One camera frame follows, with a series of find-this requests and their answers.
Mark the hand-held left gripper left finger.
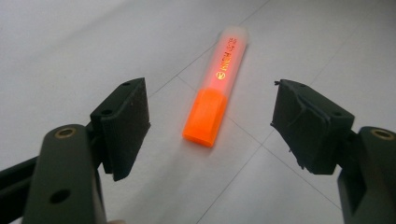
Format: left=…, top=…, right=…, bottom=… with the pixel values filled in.
left=90, top=77, right=151, bottom=182

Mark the orange highlighter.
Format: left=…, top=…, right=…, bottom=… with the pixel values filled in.
left=181, top=26, right=250, bottom=148

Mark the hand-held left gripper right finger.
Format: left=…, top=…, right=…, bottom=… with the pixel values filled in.
left=270, top=78, right=356, bottom=175

